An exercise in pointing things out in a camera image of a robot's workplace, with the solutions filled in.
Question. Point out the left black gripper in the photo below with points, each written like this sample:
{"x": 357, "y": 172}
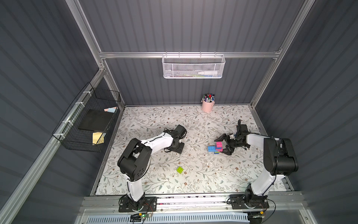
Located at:
{"x": 176, "y": 147}

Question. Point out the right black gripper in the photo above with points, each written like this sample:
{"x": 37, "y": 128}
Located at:
{"x": 231, "y": 143}

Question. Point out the pink square lego brick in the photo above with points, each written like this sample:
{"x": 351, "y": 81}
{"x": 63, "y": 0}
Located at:
{"x": 219, "y": 144}

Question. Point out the light blue long lego brick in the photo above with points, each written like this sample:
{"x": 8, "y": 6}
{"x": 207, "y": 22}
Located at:
{"x": 211, "y": 148}

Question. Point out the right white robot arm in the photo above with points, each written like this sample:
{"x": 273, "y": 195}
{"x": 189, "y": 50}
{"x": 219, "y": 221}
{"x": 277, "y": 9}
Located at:
{"x": 279, "y": 160}

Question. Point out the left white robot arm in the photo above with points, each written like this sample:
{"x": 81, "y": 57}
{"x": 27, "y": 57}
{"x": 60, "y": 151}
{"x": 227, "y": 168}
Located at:
{"x": 135, "y": 160}

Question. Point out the lime green square lego brick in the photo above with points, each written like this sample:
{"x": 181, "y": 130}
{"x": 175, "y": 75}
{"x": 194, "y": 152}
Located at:
{"x": 180, "y": 170}

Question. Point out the pink pen cup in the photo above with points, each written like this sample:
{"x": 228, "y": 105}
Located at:
{"x": 207, "y": 106}

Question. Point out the markers in cup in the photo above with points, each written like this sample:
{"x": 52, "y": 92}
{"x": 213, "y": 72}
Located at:
{"x": 209, "y": 98}

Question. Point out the white tube in basket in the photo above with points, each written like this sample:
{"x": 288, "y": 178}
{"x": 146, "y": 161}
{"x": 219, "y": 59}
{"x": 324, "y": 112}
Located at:
{"x": 208, "y": 73}

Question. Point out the yellow sticky note pad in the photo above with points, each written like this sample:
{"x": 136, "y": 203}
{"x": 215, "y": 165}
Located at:
{"x": 98, "y": 138}

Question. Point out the black notebook in basket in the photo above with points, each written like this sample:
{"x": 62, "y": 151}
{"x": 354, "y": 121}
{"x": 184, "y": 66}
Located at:
{"x": 95, "y": 121}

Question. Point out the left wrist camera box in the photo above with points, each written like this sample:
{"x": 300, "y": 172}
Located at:
{"x": 181, "y": 131}

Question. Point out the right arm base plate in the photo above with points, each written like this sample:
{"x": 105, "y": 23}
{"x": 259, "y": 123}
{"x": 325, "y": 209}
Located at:
{"x": 242, "y": 201}

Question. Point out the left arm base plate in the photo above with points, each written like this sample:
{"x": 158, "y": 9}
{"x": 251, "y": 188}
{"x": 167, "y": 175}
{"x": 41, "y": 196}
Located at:
{"x": 145, "y": 204}

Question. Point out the white wire wall basket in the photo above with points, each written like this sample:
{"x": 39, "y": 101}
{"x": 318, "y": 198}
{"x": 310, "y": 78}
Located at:
{"x": 187, "y": 66}

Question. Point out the aluminium front rail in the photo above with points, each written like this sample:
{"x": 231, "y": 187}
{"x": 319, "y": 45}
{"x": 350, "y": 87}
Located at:
{"x": 205, "y": 202}

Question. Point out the black wire wall basket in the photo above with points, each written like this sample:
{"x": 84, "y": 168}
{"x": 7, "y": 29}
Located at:
{"x": 101, "y": 99}

